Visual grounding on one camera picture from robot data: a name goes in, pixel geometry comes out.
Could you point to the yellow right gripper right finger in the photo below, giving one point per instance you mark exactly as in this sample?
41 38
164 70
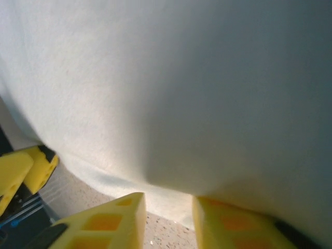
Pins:
233 228

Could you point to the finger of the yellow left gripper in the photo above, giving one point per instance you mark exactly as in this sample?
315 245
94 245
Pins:
13 171
41 173

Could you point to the white printed t-shirt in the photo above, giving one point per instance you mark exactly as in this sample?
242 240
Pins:
155 90

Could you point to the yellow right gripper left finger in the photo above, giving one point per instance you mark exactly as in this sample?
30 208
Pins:
109 223

